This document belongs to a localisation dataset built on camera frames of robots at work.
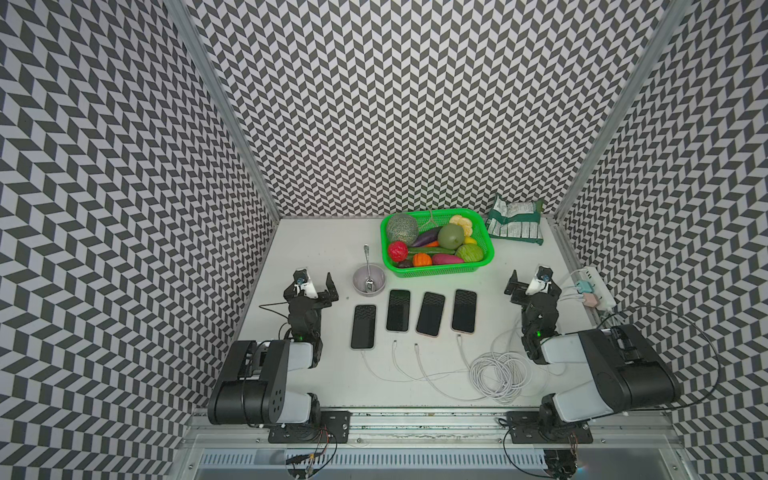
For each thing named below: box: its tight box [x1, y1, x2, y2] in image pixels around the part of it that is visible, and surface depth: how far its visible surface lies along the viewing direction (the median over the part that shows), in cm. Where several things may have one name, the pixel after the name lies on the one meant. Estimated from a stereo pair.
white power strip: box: [578, 266, 617, 312], surface depth 98 cm
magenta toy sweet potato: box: [432, 253, 464, 265], surface depth 101 cm
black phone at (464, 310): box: [452, 289, 477, 333], surface depth 95 cm
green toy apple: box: [438, 223, 465, 250], surface depth 106 cm
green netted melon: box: [387, 213, 418, 246], surface depth 101 cm
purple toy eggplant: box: [411, 226, 443, 247], surface depth 107 cm
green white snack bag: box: [485, 194, 544, 246], surface depth 111 cm
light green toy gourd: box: [455, 243, 484, 263], surface depth 99 cm
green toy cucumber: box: [408, 247, 455, 254], surface depth 103 cm
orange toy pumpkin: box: [413, 252, 433, 267], surface depth 101 cm
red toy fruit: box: [388, 241, 409, 262], surface depth 99 cm
